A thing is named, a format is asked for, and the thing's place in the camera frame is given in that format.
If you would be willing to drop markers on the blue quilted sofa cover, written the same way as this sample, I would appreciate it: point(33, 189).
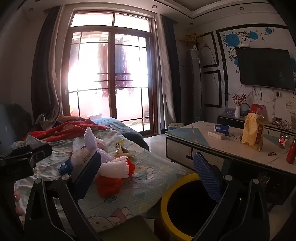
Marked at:
point(124, 129)

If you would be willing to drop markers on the blue flower wall decal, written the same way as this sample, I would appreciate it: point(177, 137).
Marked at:
point(232, 39)

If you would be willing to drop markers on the person's green clothing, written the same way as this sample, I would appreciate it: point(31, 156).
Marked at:
point(129, 229)

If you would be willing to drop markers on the blue crumpled wrapper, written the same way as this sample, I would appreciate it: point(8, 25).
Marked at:
point(65, 166)

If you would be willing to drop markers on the television cabinet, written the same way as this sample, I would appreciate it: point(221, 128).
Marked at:
point(231, 120)

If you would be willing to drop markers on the wooden frame glass door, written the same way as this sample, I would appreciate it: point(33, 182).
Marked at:
point(111, 76)

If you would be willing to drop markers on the red gift box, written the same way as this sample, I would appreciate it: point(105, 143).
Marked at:
point(258, 110)

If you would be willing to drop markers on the standing air conditioner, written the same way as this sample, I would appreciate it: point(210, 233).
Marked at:
point(195, 88)

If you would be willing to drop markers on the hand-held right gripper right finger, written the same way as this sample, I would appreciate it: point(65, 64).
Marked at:
point(205, 176)

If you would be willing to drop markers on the wall socket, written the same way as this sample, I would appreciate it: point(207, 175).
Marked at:
point(278, 94)

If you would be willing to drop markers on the white plastic bag orange print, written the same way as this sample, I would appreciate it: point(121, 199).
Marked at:
point(92, 150)

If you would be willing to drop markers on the wall television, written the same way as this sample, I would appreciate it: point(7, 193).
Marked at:
point(263, 68)

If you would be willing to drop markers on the brown paper bag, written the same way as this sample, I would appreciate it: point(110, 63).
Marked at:
point(252, 133)

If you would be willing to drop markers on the purple tissue box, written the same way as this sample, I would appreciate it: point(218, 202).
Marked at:
point(229, 111)

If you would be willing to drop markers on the coffee table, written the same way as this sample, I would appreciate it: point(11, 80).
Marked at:
point(222, 144)

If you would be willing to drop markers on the red drink can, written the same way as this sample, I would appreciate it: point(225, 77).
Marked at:
point(284, 141)

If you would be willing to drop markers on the light blue stool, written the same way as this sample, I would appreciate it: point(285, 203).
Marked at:
point(175, 127)

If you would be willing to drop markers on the red blanket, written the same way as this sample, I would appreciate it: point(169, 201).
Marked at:
point(60, 131)

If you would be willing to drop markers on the yellow artificial flowers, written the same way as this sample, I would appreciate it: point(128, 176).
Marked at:
point(191, 38)

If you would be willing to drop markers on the white vase pink flowers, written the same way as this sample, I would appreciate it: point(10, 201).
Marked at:
point(238, 109)

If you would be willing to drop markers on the hanging clothes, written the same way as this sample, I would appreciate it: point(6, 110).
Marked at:
point(122, 64)

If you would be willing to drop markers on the yellow rim trash bin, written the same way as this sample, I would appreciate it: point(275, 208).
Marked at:
point(166, 208)

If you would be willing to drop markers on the yellow white snack wrapper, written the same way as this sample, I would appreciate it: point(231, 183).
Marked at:
point(122, 150)

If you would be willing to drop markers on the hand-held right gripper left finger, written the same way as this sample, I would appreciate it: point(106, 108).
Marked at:
point(89, 176)

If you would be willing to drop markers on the grey curtain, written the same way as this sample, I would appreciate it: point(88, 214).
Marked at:
point(47, 69)
point(170, 69)

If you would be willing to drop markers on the dark sofa backrest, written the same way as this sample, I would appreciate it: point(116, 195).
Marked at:
point(16, 122)

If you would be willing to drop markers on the white foam fruit net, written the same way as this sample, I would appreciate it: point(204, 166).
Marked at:
point(90, 138)
point(115, 168)

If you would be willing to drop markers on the cartoon printed blanket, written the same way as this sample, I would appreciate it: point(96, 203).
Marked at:
point(143, 187)

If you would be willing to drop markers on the flat white box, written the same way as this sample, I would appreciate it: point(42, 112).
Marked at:
point(216, 135)

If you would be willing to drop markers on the red bottle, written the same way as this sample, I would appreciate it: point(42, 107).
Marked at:
point(291, 154)

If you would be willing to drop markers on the grey cloth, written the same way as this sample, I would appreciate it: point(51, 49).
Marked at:
point(45, 119)

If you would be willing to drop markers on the blue tissue pack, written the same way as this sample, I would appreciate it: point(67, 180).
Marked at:
point(221, 129)

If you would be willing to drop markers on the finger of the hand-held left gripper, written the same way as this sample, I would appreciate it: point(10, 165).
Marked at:
point(16, 170)
point(34, 150)

